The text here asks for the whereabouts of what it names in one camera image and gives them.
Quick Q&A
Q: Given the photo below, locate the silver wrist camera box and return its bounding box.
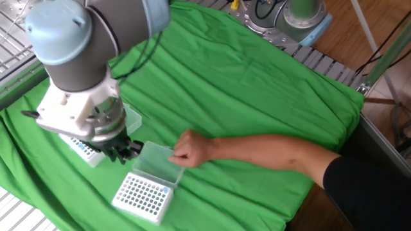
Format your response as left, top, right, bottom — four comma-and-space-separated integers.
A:
34, 115, 97, 143

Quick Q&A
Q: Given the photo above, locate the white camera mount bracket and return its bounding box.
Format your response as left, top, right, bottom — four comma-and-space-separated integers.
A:
36, 75, 123, 137

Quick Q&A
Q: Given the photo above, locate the black camera cable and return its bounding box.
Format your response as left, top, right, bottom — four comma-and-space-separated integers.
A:
21, 110, 40, 120

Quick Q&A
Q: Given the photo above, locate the black floor cable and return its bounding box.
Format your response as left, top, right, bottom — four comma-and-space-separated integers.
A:
354, 12, 411, 76

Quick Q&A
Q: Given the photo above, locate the bare person hand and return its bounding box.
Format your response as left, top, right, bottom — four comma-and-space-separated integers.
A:
168, 128, 214, 169

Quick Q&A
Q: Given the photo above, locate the white pipette tip box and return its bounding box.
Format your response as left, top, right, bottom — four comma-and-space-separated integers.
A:
110, 140, 186, 226
58, 103, 143, 169

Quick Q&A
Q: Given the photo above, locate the green table cloth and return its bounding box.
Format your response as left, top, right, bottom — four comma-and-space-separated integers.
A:
0, 0, 366, 231

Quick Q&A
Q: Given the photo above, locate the bare person forearm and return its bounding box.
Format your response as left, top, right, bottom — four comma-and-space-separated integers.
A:
210, 133, 341, 190

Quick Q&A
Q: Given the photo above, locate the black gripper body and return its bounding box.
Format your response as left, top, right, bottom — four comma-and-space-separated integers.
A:
93, 133, 131, 155

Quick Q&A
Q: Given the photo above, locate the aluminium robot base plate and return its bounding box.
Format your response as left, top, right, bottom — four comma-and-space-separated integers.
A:
224, 0, 311, 54

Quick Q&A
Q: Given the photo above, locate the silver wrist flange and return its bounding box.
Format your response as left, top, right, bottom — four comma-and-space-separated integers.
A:
83, 96, 128, 144

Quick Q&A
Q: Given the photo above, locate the green frame post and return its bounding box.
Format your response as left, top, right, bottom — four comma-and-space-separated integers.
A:
364, 19, 411, 89

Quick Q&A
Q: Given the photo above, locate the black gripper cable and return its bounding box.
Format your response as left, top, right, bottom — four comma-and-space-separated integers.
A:
110, 30, 164, 81

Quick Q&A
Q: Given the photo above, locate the perforated aluminium plate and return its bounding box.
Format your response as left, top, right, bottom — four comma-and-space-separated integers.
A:
0, 0, 31, 20

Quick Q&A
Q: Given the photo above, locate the aluminium table edge rail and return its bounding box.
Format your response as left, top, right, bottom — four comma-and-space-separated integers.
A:
359, 114, 411, 182

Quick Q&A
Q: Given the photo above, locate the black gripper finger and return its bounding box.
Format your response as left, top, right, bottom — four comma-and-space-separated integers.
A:
107, 150, 127, 166
123, 141, 144, 160

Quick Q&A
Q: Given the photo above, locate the white pole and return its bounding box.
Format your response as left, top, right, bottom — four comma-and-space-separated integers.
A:
349, 0, 402, 105

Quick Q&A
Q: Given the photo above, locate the aluminium corner bracket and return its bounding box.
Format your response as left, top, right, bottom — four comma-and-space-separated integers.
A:
356, 82, 372, 96

